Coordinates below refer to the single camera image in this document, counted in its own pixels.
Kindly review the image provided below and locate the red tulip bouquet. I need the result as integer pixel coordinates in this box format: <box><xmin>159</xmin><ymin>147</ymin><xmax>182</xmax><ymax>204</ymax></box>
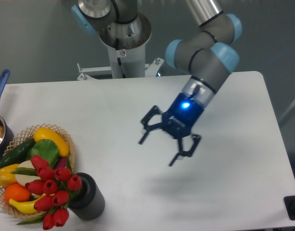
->
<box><xmin>14</xmin><ymin>155</ymin><xmax>83</xmax><ymax>230</ymax></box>

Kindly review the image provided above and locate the dark grey ribbed vase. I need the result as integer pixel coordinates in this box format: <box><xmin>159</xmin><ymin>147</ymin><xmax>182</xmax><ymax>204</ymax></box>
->
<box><xmin>68</xmin><ymin>172</ymin><xmax>105</xmax><ymax>220</ymax></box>

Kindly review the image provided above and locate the woven wicker basket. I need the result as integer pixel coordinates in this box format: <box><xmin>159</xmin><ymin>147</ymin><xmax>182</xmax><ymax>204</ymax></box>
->
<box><xmin>0</xmin><ymin>124</ymin><xmax>75</xmax><ymax>219</ymax></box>

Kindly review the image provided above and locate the orange fruit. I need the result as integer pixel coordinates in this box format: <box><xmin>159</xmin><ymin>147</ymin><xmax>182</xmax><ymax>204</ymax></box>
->
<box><xmin>4</xmin><ymin>183</ymin><xmax>31</xmax><ymax>205</ymax></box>

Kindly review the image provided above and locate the black device at edge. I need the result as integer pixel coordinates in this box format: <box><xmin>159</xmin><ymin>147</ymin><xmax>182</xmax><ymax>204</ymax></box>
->
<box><xmin>284</xmin><ymin>195</ymin><xmax>295</xmax><ymax>220</ymax></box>

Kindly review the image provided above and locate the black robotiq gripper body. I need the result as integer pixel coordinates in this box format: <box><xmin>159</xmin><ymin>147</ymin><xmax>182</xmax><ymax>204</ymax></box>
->
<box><xmin>162</xmin><ymin>93</ymin><xmax>204</xmax><ymax>139</ymax></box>

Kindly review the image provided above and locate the green bok choy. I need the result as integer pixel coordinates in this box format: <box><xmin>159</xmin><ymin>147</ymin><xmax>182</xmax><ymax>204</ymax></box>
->
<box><xmin>26</xmin><ymin>139</ymin><xmax>59</xmax><ymax>167</ymax></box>

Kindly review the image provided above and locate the green cucumber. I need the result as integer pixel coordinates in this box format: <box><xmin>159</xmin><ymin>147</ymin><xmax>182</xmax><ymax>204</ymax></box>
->
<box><xmin>0</xmin><ymin>138</ymin><xmax>36</xmax><ymax>169</ymax></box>

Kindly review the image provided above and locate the purple sweet potato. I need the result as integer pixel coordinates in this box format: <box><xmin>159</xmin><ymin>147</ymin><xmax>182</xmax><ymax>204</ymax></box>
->
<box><xmin>54</xmin><ymin>156</ymin><xmax>68</xmax><ymax>170</ymax></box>

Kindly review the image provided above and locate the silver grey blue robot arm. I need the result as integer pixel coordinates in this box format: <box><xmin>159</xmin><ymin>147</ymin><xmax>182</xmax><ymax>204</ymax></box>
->
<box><xmin>71</xmin><ymin>0</ymin><xmax>243</xmax><ymax>160</ymax></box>

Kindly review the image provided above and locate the yellow bell pepper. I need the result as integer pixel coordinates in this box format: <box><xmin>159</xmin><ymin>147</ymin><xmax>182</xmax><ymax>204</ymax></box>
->
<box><xmin>0</xmin><ymin>164</ymin><xmax>19</xmax><ymax>188</ymax></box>

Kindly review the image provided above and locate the yellow banana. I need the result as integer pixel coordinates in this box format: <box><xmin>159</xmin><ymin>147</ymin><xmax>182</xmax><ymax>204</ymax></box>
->
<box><xmin>9</xmin><ymin>194</ymin><xmax>45</xmax><ymax>215</ymax></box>

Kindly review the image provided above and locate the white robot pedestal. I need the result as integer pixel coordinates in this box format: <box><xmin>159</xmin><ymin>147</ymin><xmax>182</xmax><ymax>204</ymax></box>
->
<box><xmin>77</xmin><ymin>13</ymin><xmax>164</xmax><ymax>80</ymax></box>

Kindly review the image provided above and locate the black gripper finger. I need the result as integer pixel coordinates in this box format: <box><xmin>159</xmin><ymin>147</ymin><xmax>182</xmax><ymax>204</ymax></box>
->
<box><xmin>167</xmin><ymin>133</ymin><xmax>202</xmax><ymax>167</ymax></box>
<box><xmin>137</xmin><ymin>104</ymin><xmax>172</xmax><ymax>145</ymax></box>

